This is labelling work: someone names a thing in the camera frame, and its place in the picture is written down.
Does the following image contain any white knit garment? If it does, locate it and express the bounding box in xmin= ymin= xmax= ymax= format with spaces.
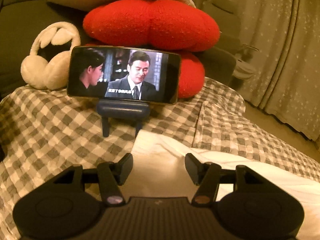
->
xmin=120 ymin=129 xmax=320 ymax=240

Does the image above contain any black phone stand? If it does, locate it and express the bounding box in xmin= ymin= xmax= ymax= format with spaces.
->
xmin=96 ymin=99 xmax=150 ymax=138

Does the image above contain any grey white checkered bedspread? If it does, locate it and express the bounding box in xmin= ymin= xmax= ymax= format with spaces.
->
xmin=1 ymin=78 xmax=319 ymax=239

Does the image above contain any lower red puffy cushion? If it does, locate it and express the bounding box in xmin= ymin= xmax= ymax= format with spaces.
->
xmin=174 ymin=50 xmax=205 ymax=99

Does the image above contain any red puffy cushion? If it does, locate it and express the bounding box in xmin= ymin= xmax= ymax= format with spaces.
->
xmin=83 ymin=0 xmax=220 ymax=51
xmin=174 ymin=50 xmax=205 ymax=99

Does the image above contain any smartphone showing video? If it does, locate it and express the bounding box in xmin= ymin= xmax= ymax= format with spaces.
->
xmin=67 ymin=46 xmax=181 ymax=104

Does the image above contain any dark green sofa armrest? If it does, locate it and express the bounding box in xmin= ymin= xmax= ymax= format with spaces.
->
xmin=194 ymin=47 xmax=236 ymax=86

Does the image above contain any cream plush toy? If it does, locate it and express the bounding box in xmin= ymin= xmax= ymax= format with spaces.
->
xmin=21 ymin=22 xmax=81 ymax=90

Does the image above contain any upper red puffy cushion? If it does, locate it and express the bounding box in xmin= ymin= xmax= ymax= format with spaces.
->
xmin=83 ymin=0 xmax=220 ymax=51

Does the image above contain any white swivel office chair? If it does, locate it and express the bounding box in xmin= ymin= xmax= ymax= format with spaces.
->
xmin=200 ymin=0 xmax=259 ymax=83

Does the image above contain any grey star pattern curtain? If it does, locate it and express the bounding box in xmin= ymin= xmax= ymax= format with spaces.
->
xmin=193 ymin=0 xmax=319 ymax=141

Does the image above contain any dark green sofa backrest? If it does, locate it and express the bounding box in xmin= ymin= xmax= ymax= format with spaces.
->
xmin=1 ymin=0 xmax=90 ymax=98

